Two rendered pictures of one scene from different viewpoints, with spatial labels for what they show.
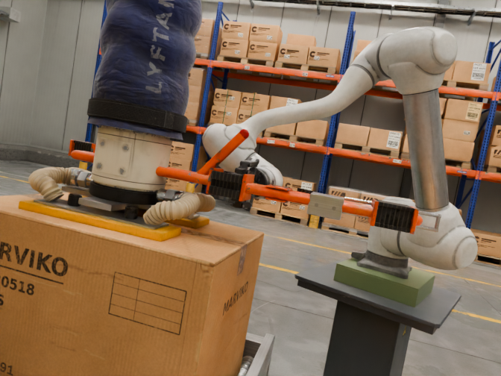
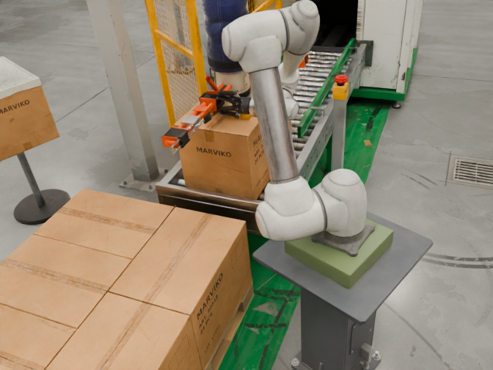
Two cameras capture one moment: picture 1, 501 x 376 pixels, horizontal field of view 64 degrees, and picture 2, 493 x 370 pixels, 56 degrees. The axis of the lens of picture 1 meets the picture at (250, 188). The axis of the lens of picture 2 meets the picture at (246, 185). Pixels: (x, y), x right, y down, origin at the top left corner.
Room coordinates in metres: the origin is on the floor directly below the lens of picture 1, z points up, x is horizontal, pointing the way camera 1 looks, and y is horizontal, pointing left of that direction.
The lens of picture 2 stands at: (1.45, -1.89, 2.02)
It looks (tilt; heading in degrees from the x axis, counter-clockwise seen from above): 36 degrees down; 102
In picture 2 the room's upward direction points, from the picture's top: 5 degrees counter-clockwise
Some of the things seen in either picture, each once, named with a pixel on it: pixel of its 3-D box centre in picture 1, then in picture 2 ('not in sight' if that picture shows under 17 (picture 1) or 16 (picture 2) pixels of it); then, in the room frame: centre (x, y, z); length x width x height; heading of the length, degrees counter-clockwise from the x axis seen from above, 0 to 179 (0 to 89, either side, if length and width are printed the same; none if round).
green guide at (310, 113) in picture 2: not in sight; (335, 79); (1.48, 1.36, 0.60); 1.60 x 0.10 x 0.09; 77
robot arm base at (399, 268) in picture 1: (380, 259); (345, 225); (1.52, -0.54, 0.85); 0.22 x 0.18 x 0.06; 64
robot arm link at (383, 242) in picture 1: (395, 225); (341, 200); (1.49, -0.56, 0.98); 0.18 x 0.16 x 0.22; 26
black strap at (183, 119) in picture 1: (139, 117); (231, 57); (0.95, 0.29, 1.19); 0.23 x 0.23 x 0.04
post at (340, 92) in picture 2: not in sight; (337, 165); (1.49, 0.39, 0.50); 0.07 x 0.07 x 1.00; 77
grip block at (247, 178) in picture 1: (230, 184); (211, 100); (0.90, 0.04, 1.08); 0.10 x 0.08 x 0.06; 167
